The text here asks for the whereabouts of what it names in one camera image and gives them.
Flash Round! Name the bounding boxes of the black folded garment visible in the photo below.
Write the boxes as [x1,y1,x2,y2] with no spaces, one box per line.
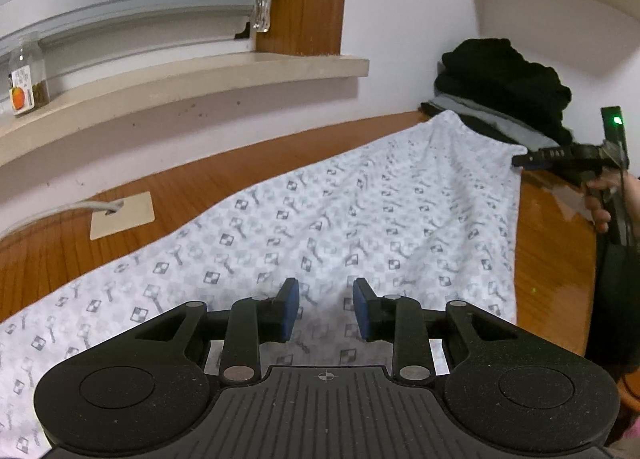
[435,38,573,145]

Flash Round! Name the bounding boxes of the white wall shelf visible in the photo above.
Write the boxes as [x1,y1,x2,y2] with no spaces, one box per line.
[480,0,639,79]

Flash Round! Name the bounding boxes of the right hand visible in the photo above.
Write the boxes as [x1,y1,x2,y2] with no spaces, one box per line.
[582,169,640,237]

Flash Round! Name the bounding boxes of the beige stone window sill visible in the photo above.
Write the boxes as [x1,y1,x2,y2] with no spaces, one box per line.
[1,53,370,166]

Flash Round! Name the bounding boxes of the white cable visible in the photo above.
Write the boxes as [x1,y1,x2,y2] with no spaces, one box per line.
[0,198,125,239]

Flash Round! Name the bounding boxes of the grey folded garment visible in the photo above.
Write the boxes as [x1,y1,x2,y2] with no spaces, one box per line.
[420,94,559,152]

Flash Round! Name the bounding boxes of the glass jar orange label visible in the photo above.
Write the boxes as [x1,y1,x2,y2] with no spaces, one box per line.
[8,34,50,116]

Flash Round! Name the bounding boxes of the white patterned garment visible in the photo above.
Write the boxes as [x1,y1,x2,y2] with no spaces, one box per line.
[1,112,523,458]

